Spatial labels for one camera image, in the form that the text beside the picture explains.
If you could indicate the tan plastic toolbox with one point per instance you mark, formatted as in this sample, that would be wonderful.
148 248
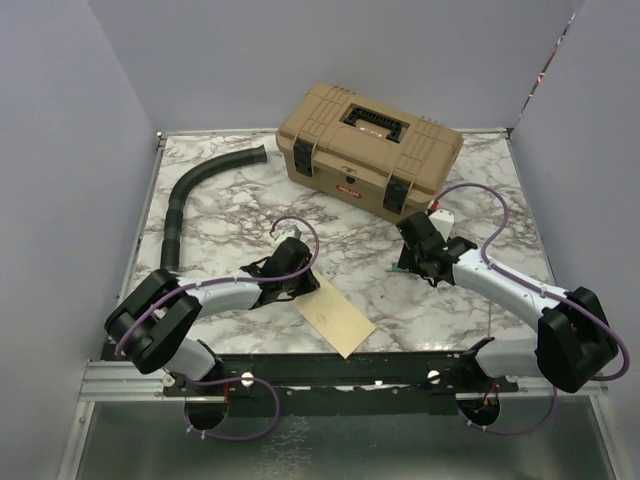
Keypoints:
377 158

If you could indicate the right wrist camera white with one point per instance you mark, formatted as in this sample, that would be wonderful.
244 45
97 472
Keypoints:
443 221

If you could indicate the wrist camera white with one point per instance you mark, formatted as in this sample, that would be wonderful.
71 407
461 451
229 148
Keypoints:
288 231
443 221

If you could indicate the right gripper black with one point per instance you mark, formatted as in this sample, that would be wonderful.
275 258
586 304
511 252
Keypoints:
407 261

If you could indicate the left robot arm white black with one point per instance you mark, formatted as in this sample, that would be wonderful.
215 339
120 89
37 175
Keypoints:
150 326

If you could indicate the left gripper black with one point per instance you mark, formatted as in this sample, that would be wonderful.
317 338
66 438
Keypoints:
308 285

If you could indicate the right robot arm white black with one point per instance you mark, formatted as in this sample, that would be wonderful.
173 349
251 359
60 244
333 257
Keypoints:
572 341

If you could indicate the cream paper envelope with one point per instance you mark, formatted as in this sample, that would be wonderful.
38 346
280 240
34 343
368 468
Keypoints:
335 318

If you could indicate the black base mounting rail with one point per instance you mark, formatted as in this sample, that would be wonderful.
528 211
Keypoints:
329 385

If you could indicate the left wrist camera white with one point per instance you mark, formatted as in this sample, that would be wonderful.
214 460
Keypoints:
288 231

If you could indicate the green white glue stick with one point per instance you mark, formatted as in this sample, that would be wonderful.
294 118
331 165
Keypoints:
397 270

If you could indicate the aluminium extrusion rail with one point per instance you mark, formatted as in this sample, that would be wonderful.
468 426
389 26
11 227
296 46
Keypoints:
108 381

